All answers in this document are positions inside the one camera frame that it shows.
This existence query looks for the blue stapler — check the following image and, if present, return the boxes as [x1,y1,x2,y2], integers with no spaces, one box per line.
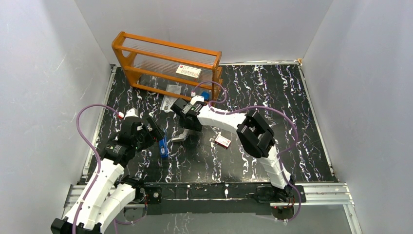
[159,136,169,158]

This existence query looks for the red white staple box sleeve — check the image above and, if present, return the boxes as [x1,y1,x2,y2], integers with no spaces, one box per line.
[215,135,231,149]

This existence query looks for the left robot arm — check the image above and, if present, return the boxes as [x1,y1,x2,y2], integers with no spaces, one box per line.
[51,108,164,234]

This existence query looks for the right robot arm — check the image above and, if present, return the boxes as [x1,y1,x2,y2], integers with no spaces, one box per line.
[171,96,295,203]

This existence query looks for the clear plastic label packet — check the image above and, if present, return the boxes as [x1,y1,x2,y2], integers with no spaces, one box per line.
[161,84,182,113]

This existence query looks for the small blue cube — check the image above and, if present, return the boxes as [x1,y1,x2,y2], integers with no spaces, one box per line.
[201,91,210,101]

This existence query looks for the white staple box on shelf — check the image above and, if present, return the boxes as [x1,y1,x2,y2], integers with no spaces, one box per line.
[175,64,202,81]

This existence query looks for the orange wooden shelf rack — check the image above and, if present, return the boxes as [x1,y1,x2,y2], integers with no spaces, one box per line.
[112,32,223,100]

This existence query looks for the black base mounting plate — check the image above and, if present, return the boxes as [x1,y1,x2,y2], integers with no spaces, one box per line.
[126,182,307,219]

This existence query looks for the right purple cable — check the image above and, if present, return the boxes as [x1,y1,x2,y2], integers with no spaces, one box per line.
[193,80,302,223]

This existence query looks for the aluminium frame rail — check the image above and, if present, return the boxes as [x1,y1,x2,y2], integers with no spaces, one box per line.
[64,183,356,207]

